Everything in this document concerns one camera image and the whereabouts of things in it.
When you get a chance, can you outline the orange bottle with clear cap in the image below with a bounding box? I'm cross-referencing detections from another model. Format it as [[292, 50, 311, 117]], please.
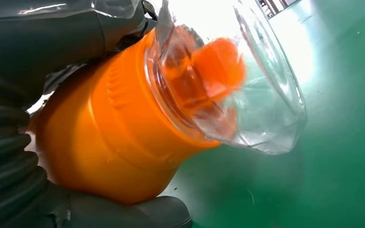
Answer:
[[26, 0, 308, 206]]

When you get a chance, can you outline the green topped table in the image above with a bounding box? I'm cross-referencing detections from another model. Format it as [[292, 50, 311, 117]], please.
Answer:
[[157, 0, 365, 228]]

